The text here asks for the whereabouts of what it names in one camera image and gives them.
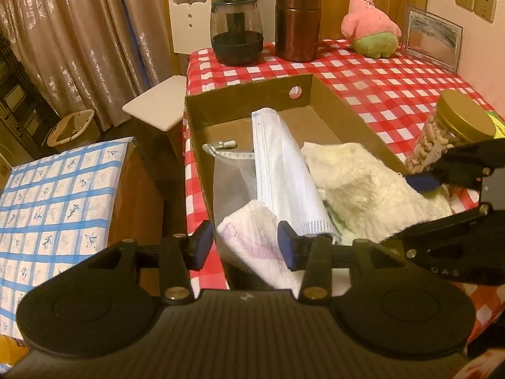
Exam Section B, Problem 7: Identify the beige basket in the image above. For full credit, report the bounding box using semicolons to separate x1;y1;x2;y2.
47;108;99;153

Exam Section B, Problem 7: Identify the nut jar with gold lid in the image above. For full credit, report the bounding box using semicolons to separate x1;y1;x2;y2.
406;89;497;174

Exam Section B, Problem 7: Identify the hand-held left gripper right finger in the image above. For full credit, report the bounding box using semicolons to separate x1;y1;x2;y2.
277;221;411;301

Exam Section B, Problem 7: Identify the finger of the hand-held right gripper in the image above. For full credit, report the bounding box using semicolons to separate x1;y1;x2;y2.
381;203;494;259
406;138;505;195

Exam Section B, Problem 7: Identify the red checkered tablecloth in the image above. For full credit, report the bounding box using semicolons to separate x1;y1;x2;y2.
182;39;505;340

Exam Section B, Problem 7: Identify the pink starfish plush toy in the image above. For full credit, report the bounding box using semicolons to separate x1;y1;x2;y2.
341;0;402;58

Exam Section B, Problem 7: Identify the black folded step ladder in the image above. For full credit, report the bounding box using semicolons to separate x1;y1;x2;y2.
0;35;56;159

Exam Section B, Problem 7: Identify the white wooden chair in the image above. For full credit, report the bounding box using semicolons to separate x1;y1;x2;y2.
122;0;222;135

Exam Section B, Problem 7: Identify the white cloth with pink print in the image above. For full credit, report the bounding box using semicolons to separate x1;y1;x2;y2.
216;199;300;289

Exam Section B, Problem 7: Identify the brown cylindrical canister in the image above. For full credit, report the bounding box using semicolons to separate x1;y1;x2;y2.
275;0;322;63

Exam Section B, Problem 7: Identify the cardboard box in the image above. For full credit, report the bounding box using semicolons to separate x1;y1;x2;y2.
185;74;411;289

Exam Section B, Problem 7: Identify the glass jar with dark base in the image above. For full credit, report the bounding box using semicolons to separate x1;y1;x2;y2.
211;0;264;66

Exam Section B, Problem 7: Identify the light blue face mask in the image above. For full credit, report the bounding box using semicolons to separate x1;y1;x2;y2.
252;107;334;238

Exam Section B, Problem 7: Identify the silver picture frame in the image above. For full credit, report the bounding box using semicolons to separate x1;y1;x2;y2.
402;5;463;72

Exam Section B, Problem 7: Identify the beige patterned curtain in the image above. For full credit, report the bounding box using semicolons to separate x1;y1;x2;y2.
0;0;308;131

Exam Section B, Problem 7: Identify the green and white tissue box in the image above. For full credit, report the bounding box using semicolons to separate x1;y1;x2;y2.
487;112;505;137

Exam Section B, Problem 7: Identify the cream fluffy towel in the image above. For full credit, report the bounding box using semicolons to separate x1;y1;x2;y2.
302;142;452;245

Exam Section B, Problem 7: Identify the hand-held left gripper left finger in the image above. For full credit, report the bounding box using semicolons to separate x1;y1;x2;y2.
85;220;214;305

